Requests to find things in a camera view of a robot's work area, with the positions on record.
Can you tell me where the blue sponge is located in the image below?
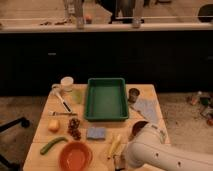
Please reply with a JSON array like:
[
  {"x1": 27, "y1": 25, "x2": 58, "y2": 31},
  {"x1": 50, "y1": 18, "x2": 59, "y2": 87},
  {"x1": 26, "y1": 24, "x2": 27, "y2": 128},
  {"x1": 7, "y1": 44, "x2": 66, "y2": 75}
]
[{"x1": 86, "y1": 127, "x2": 106, "y2": 140}]

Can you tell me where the bunch of dark grapes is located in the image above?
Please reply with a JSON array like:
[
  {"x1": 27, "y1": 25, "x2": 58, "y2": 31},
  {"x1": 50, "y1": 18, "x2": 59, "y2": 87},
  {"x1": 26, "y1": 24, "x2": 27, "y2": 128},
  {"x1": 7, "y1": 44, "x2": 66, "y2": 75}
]
[{"x1": 68, "y1": 118, "x2": 81, "y2": 140}]

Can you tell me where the green plastic tray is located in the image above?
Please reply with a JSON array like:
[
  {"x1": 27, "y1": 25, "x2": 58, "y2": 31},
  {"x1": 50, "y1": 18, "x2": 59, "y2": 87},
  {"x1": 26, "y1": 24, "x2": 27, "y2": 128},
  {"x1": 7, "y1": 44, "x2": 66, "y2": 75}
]
[{"x1": 84, "y1": 78, "x2": 129, "y2": 122}]

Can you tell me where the black office chair base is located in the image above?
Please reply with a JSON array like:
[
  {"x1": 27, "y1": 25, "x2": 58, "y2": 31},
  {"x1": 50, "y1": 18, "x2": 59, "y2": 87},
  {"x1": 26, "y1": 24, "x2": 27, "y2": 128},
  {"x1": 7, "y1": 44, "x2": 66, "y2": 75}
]
[{"x1": 0, "y1": 116, "x2": 31, "y2": 171}]

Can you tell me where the dark purple bowl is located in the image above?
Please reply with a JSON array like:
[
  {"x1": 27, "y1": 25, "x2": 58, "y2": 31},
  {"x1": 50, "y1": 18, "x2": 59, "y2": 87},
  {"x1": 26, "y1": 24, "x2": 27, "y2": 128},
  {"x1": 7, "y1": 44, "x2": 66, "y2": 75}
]
[{"x1": 132, "y1": 121, "x2": 147, "y2": 136}]

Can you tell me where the small metal cup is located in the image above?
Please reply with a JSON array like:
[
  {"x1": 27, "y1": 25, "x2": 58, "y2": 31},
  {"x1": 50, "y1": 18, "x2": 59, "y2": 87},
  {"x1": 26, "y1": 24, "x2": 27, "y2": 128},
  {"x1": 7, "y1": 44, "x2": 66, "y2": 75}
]
[{"x1": 128, "y1": 88, "x2": 140, "y2": 103}]

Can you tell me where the blue grey cloth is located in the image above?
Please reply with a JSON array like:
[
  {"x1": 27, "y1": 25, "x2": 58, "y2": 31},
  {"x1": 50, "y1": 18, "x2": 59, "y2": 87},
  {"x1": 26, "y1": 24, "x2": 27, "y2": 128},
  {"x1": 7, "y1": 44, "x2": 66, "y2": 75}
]
[{"x1": 133, "y1": 99, "x2": 159, "y2": 124}]

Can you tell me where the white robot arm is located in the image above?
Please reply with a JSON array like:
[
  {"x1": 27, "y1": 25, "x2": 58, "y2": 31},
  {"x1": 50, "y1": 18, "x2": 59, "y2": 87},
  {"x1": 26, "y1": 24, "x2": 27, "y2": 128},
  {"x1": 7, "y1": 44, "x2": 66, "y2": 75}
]
[{"x1": 124, "y1": 123, "x2": 213, "y2": 171}]

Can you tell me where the white mug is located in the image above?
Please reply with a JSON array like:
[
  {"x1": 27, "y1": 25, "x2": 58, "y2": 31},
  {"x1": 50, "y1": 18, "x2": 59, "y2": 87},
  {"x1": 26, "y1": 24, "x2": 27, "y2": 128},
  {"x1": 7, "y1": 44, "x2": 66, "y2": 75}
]
[{"x1": 51, "y1": 76, "x2": 74, "y2": 92}]

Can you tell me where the orange ball on counter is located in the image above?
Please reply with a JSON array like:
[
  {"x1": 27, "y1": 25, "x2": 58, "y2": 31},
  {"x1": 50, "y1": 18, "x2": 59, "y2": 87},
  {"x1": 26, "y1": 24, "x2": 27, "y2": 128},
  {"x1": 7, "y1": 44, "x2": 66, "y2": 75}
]
[{"x1": 85, "y1": 14, "x2": 92, "y2": 24}]

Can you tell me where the green cucumber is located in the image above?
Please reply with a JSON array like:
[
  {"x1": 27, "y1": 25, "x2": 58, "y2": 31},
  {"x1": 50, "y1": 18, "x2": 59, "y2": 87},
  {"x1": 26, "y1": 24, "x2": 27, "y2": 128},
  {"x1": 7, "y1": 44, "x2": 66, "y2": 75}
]
[{"x1": 40, "y1": 137, "x2": 68, "y2": 155}]

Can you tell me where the orange bowl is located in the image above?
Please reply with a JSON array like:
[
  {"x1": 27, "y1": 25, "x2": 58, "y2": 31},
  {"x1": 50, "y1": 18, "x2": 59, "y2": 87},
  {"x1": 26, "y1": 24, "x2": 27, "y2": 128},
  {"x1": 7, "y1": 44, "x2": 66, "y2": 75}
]
[{"x1": 58, "y1": 141, "x2": 93, "y2": 171}]

